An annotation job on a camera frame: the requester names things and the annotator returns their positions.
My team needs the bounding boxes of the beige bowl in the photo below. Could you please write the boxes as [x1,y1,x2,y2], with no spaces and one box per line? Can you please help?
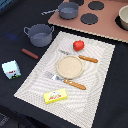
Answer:
[119,5,128,30]

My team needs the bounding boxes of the red tomato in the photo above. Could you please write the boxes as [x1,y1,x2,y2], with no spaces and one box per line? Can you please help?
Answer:
[73,40,85,51]

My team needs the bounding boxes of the grey saucepan with handle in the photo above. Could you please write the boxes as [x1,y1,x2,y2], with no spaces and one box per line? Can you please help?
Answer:
[41,1,80,20]

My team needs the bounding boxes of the grey two-handled pot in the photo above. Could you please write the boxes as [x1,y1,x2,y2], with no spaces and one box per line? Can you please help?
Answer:
[24,24,54,47]

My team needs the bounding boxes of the fork with wooden handle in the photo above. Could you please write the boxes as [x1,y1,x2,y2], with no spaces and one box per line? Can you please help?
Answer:
[45,72,86,90]

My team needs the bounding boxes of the brown sausage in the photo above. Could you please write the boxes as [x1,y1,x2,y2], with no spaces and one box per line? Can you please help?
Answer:
[21,48,38,59]

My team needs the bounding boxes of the white milk carton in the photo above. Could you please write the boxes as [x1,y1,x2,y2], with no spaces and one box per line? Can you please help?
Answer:
[2,60,21,79]

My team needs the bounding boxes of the white woven placemat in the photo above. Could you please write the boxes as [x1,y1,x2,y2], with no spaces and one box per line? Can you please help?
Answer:
[14,31,115,128]

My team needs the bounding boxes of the knife with wooden handle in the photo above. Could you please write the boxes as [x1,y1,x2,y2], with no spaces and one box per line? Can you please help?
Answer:
[58,49,98,63]

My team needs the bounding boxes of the yellow butter box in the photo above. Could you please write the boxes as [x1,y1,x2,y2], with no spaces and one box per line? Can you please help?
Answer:
[44,89,67,104]

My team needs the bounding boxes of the beige round plate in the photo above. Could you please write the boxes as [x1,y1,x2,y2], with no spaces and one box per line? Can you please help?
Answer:
[56,55,84,79]

